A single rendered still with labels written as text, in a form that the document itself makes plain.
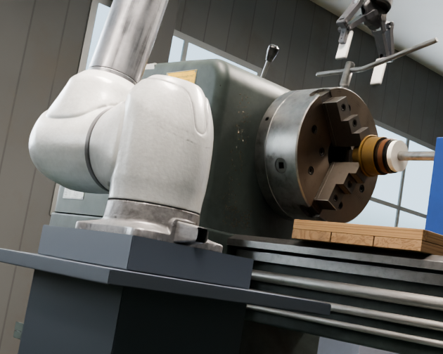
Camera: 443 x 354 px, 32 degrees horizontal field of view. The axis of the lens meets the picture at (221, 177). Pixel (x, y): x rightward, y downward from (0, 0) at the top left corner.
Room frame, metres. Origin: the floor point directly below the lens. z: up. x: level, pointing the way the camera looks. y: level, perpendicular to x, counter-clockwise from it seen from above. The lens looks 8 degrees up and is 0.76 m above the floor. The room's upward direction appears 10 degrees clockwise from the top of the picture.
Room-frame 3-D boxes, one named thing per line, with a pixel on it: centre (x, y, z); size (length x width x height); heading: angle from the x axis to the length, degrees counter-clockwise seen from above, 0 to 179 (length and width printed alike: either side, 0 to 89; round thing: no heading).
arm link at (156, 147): (1.26, 0.11, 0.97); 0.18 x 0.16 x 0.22; 49
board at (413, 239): (1.57, -0.40, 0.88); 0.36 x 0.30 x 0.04; 133
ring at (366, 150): (1.64, -0.33, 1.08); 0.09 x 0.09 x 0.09; 43
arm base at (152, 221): (1.24, 0.09, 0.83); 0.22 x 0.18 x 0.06; 42
